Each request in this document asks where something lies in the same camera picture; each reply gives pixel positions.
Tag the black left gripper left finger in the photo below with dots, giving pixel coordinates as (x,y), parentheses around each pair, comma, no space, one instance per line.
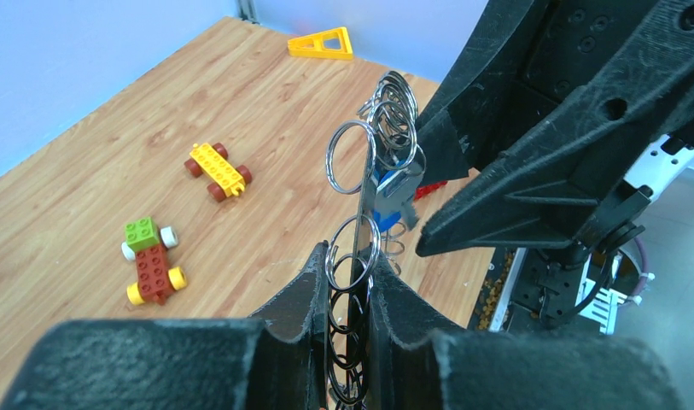
(272,359)

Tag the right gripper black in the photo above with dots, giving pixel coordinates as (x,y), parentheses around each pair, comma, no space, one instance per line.
(590,87)

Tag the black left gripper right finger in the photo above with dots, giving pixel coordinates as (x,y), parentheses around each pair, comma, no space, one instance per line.
(420,359)

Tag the blue key tag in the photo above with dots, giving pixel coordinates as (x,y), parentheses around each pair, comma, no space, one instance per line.
(394,200)

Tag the red window brick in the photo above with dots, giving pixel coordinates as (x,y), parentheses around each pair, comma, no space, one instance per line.
(426,190)

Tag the red yellow toy brick car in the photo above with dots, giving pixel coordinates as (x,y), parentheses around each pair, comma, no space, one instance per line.
(146,244)

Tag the yellow brown toy brick car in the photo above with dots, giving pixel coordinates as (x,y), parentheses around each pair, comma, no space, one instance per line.
(212,160)

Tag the yellow triangular brick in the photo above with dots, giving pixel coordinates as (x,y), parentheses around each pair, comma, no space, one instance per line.
(332,44)

